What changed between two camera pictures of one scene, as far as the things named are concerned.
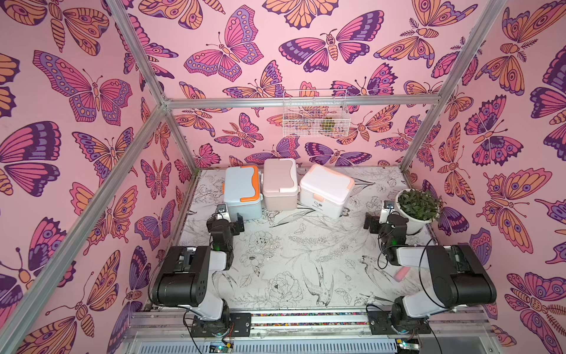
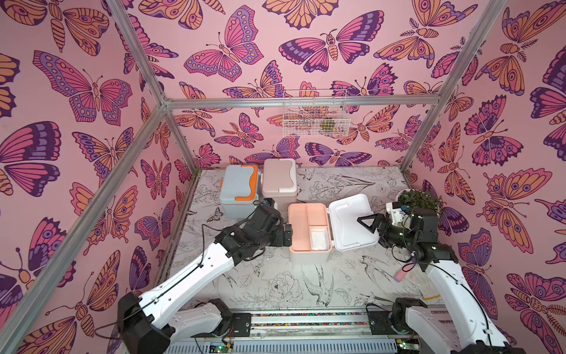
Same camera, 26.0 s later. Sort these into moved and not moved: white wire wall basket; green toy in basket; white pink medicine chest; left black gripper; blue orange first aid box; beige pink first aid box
Moved: left black gripper; white pink medicine chest
Not moved: beige pink first aid box; blue orange first aid box; white wire wall basket; green toy in basket
